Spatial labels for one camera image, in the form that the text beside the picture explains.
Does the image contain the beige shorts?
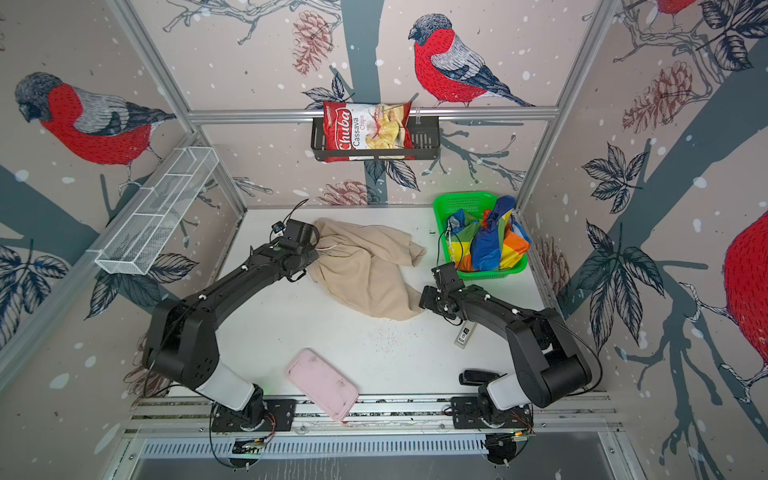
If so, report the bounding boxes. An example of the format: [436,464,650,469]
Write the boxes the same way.
[308,218,426,321]

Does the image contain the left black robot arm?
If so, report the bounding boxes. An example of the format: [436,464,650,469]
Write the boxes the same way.
[142,219,319,428]

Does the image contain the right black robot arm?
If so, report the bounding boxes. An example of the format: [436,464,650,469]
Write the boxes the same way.
[419,263,592,411]

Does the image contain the multicoloured shorts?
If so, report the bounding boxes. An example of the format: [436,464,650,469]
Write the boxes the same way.
[445,195,534,272]

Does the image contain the small black device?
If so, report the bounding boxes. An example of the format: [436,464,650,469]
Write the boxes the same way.
[458,369,502,386]

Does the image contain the green plastic basket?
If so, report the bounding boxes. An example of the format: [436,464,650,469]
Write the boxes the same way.
[432,190,530,281]

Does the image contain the red cassava chips bag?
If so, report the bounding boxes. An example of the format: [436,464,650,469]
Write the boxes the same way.
[322,102,413,162]

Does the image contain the pink plastic tray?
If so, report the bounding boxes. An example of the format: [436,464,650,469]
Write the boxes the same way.
[285,348,359,422]

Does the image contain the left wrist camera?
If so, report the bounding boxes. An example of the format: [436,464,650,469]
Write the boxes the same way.
[270,221,286,238]

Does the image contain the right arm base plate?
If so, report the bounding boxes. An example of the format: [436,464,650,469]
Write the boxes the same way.
[444,395,534,431]

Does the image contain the white wire wall basket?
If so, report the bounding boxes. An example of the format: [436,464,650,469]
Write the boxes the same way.
[95,146,219,275]

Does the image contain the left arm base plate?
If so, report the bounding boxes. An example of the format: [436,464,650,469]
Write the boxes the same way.
[210,398,297,434]

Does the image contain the black wire wall basket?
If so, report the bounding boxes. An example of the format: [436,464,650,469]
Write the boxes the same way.
[310,116,441,162]

